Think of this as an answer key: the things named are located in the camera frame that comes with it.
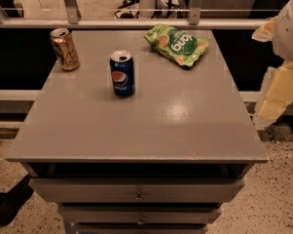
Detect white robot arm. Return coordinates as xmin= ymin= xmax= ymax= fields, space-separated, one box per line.
xmin=252 ymin=0 xmax=293 ymax=131

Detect blue pepsi can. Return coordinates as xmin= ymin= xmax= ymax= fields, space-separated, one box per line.
xmin=109 ymin=50 xmax=135 ymax=98

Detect gold soda can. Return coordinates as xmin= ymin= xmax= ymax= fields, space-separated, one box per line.
xmin=51 ymin=28 xmax=80 ymax=71

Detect green snack bag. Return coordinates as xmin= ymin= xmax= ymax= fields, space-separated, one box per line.
xmin=145 ymin=23 xmax=209 ymax=67

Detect grey drawer cabinet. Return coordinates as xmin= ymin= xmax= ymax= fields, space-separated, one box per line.
xmin=5 ymin=29 xmax=270 ymax=234

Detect bottom grey drawer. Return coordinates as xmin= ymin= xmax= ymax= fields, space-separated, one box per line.
xmin=76 ymin=223 xmax=207 ymax=234

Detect grey drawer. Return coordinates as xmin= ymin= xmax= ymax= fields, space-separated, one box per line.
xmin=29 ymin=178 xmax=244 ymax=203
xmin=58 ymin=205 xmax=221 ymax=224
xmin=76 ymin=223 xmax=207 ymax=234

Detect middle grey drawer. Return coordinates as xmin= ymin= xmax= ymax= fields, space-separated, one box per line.
xmin=58 ymin=205 xmax=221 ymax=224

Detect top grey drawer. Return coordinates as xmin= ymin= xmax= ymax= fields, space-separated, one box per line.
xmin=29 ymin=178 xmax=244 ymax=203

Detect metal glass railing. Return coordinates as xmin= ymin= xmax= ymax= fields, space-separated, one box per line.
xmin=0 ymin=0 xmax=278 ymax=29

